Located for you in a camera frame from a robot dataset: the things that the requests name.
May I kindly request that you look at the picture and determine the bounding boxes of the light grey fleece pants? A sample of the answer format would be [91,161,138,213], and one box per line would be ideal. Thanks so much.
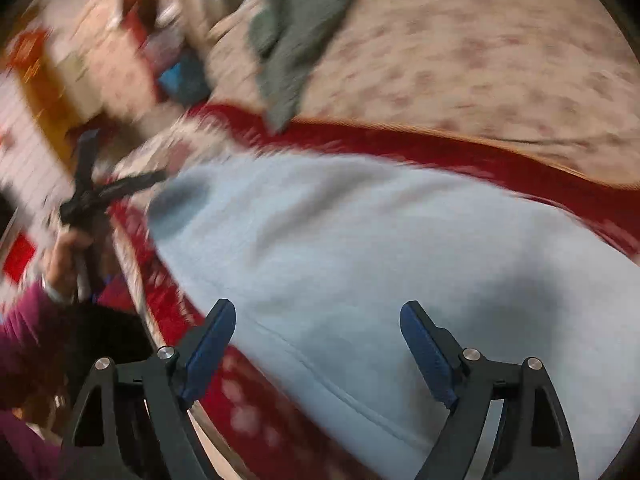
[148,153,639,479]

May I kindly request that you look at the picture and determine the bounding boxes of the magenta left sleeve forearm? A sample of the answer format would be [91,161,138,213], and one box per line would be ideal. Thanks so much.
[1,280,66,411]

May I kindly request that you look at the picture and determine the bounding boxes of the person's left hand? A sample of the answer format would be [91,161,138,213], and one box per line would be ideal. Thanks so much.
[42,229,93,302]

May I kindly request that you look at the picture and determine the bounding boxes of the blue bag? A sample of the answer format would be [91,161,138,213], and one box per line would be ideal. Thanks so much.
[158,50,212,107]

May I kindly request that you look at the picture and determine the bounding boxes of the red white floral blanket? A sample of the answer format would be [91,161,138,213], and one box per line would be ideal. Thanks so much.
[113,105,639,479]

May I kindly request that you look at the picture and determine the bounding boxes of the grey-green fleece cardigan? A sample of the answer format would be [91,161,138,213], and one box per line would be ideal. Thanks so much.
[247,0,355,133]

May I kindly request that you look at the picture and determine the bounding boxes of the pink floral bed sheet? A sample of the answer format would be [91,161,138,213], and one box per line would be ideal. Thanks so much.
[207,0,639,184]

